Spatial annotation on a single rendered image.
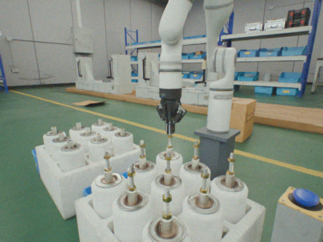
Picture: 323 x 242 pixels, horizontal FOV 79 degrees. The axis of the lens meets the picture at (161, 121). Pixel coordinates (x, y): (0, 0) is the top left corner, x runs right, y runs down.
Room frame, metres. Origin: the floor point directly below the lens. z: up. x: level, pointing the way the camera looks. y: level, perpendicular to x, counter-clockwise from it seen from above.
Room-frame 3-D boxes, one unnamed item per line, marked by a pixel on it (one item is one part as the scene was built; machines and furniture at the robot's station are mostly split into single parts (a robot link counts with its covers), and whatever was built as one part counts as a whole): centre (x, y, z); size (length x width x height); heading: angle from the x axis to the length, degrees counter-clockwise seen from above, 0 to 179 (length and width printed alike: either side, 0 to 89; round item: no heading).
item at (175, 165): (0.65, -0.03, 0.16); 0.10 x 0.10 x 0.18
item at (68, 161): (0.72, 0.36, 0.16); 0.10 x 0.10 x 0.18
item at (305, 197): (0.32, -0.27, 0.32); 0.04 x 0.04 x 0.02
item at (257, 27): (4.84, -2.15, 1.42); 0.43 x 0.37 x 0.19; 136
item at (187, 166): (0.56, -0.11, 0.25); 0.08 x 0.08 x 0.01
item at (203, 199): (0.39, -0.10, 0.26); 0.02 x 0.02 x 0.03
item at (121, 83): (4.38, 1.25, 0.45); 1.61 x 0.57 x 0.74; 49
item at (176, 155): (0.65, -0.03, 0.25); 0.08 x 0.08 x 0.01
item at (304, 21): (4.33, -2.74, 1.41); 0.42 x 0.35 x 0.17; 140
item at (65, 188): (0.89, 0.35, 0.09); 0.39 x 0.39 x 0.18; 42
